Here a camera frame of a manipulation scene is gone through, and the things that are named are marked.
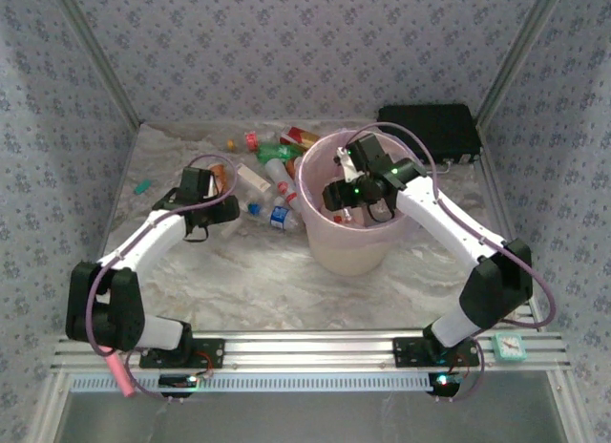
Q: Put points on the small green object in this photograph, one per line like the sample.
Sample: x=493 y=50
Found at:
x=142 y=188

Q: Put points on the black box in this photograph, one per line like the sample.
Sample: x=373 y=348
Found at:
x=429 y=128

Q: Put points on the copper orange plastic bottle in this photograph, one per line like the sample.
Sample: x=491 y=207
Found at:
x=291 y=166

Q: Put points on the blue label clear bottle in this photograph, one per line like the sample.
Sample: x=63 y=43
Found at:
x=278 y=217

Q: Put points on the teal square clock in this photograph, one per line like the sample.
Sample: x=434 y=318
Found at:
x=510 y=346

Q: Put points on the small clear bottle blue cap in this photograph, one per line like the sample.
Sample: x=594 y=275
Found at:
x=255 y=208

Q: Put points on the small controller board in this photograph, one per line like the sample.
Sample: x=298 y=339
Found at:
x=176 y=381
x=444 y=381

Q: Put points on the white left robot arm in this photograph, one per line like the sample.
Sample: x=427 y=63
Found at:
x=143 y=238

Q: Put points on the aluminium frame leg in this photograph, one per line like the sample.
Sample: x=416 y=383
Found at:
x=48 y=409
x=570 y=409

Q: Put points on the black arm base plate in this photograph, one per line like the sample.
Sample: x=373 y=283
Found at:
x=406 y=352
x=210 y=352

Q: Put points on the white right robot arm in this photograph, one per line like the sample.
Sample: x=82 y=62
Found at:
x=439 y=218

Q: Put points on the green plastic bottle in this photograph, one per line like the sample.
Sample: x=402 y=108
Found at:
x=277 y=152

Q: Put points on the aluminium corner post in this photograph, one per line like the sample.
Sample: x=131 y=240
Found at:
x=98 y=56
x=518 y=56

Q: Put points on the orange bottle cap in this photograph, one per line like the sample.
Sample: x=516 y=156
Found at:
x=230 y=143

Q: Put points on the white bottle red label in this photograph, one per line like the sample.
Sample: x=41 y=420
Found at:
x=279 y=173

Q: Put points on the red green label bottle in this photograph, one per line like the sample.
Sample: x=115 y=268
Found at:
x=341 y=218

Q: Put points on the brown label plastic bottle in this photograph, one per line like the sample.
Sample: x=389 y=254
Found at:
x=218 y=168

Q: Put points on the beige plastic bin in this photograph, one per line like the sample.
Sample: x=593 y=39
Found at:
x=343 y=257

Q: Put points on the frosted rectangular bottle text label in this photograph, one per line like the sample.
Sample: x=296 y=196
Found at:
x=253 y=178

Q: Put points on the red yellow amber bottle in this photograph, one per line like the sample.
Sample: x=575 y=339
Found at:
x=298 y=135

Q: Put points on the aluminium mounting rail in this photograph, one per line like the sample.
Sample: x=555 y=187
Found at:
x=310 y=352

